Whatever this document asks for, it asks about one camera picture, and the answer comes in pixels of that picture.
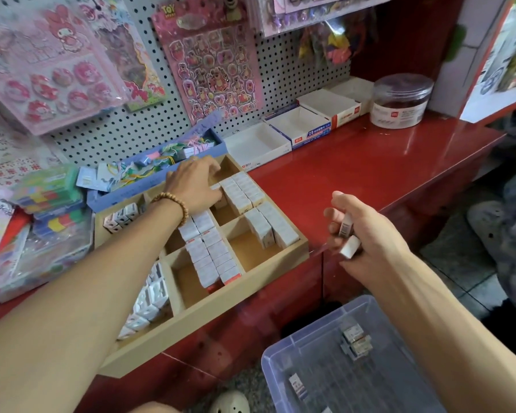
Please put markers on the person's right hand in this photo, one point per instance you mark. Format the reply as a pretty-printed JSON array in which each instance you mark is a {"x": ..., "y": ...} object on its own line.
[{"x": 374, "y": 241}]

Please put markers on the person's left hand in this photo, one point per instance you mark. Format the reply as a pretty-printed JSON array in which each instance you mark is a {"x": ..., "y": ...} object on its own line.
[{"x": 193, "y": 185}]

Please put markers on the handful of boxed erasers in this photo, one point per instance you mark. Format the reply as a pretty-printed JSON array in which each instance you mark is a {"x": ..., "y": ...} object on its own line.
[{"x": 348, "y": 238}]

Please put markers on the wooden compartment tray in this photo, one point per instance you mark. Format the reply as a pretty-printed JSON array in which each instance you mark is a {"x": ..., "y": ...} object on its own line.
[{"x": 241, "y": 292}]

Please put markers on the clear plastic storage bin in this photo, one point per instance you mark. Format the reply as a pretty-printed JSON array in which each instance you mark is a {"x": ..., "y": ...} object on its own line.
[{"x": 284, "y": 365}]

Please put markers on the blue white eraser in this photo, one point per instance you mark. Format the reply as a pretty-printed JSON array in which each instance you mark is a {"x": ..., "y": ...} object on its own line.
[{"x": 297, "y": 384}]

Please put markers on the person's left forearm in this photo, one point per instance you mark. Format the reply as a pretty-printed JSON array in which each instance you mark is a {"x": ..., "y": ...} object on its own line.
[{"x": 69, "y": 322}]

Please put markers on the person's right forearm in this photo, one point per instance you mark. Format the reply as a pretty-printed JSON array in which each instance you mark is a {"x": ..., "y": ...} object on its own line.
[{"x": 464, "y": 331}]

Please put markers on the blue box of trinkets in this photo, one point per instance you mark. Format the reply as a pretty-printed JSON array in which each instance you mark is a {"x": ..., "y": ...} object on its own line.
[{"x": 155, "y": 180}]

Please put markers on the white tray box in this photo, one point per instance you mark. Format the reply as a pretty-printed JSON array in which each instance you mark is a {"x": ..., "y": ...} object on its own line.
[
  {"x": 335, "y": 103},
  {"x": 298, "y": 126},
  {"x": 258, "y": 146}
]

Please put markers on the person's left cream clog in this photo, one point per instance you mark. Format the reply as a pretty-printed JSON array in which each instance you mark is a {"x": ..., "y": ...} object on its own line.
[{"x": 230, "y": 402}]

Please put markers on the person's left leg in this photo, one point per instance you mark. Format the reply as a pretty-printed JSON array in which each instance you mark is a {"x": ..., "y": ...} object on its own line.
[{"x": 155, "y": 408}]

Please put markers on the white pegboard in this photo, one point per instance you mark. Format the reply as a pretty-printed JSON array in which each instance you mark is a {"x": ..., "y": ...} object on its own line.
[{"x": 146, "y": 133}]

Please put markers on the red display counter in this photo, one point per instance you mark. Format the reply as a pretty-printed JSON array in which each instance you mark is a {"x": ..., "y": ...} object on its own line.
[{"x": 396, "y": 163}]

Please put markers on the pink sticker pack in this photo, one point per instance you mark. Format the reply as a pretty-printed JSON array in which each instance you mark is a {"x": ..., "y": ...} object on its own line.
[
  {"x": 211, "y": 69},
  {"x": 47, "y": 73}
]

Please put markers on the round clear plastic jar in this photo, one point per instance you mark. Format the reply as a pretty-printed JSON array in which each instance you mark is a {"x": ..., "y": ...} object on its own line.
[{"x": 402, "y": 103}]

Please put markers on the green edged sticker pack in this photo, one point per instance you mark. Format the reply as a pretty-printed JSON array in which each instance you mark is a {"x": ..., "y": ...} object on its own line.
[{"x": 129, "y": 56}]

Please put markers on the stack of colourful packs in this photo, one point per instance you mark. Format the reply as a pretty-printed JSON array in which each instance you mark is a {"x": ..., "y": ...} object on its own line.
[{"x": 47, "y": 193}]

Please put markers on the red patterned sticker sheet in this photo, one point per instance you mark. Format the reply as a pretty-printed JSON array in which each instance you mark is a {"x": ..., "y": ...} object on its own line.
[{"x": 13, "y": 150}]

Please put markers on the clear bag of colourful toys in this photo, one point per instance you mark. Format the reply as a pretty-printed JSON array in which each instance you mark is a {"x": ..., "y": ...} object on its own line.
[{"x": 335, "y": 43}]

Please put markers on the white side shelf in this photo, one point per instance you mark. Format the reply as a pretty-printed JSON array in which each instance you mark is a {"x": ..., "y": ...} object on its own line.
[{"x": 499, "y": 73}]

